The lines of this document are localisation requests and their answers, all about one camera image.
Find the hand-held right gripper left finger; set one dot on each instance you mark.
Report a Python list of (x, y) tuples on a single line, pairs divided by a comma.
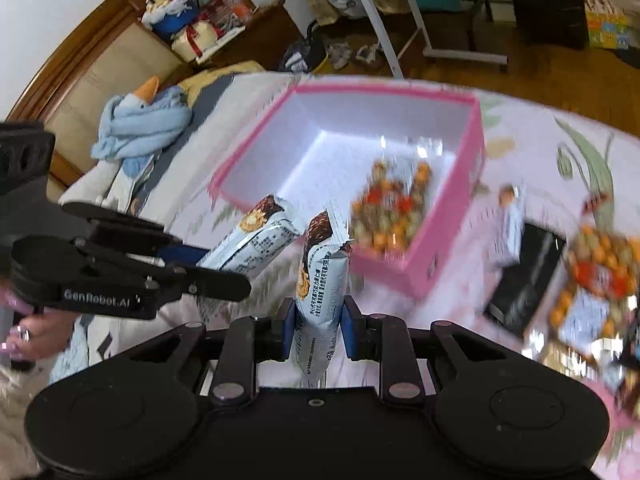
[(287, 332)]

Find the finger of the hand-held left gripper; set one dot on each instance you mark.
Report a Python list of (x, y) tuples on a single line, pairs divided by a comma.
[(210, 282), (140, 232)]

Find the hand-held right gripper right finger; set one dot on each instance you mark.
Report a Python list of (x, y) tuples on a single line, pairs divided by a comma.
[(350, 334)]

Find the light blue chocolate snack packet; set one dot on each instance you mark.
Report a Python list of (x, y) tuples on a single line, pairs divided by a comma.
[(255, 245), (320, 280)]

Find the white orange mixed snack packet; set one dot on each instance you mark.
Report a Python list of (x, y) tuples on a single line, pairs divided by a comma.
[(595, 270), (390, 210)]

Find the plain black snack packet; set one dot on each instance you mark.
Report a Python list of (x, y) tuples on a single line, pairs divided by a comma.
[(530, 275)]

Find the pink cardboard box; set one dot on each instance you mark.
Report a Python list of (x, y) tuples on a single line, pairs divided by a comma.
[(350, 125)]

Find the person's left hand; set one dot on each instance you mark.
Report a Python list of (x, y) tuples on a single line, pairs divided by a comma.
[(45, 332)]

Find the light blue plush toy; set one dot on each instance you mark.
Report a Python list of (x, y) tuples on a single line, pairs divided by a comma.
[(140, 125)]

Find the grey blue blanket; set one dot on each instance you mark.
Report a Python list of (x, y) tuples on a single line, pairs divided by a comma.
[(210, 110)]

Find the beige fluffy blanket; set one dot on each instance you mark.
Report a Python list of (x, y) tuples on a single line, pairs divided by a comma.
[(15, 410)]

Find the yellow pillow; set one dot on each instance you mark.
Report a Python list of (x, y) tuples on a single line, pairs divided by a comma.
[(220, 72)]

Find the small white snack packet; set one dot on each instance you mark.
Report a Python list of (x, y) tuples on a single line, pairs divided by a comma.
[(510, 230)]

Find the cream bag with red ribbon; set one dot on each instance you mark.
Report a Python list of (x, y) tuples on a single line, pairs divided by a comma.
[(197, 40)]

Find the blue bag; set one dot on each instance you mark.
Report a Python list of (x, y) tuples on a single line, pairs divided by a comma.
[(172, 22)]

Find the wooden nightstand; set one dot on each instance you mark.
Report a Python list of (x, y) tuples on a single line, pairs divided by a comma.
[(265, 30)]

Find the red patterned bag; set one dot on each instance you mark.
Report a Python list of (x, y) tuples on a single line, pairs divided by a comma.
[(225, 10)]

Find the black bag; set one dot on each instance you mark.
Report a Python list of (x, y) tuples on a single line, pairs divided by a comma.
[(300, 50)]

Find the white sneaker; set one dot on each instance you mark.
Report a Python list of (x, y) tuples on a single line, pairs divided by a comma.
[(369, 52), (337, 55)]

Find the floral bed sheet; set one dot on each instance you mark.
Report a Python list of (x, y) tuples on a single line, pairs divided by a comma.
[(525, 125)]

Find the white printed plastic bag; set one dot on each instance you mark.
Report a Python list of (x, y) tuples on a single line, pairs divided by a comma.
[(345, 0)]

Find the black cabinet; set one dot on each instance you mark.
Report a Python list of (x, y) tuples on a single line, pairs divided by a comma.
[(545, 0)]

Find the colourful printed box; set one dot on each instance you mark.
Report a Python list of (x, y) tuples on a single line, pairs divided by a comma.
[(605, 30)]

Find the wooden bed frame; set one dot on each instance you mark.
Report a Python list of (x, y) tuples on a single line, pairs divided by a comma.
[(65, 95)]

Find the white rolling table frame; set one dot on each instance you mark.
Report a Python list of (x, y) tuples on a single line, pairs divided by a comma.
[(372, 15)]

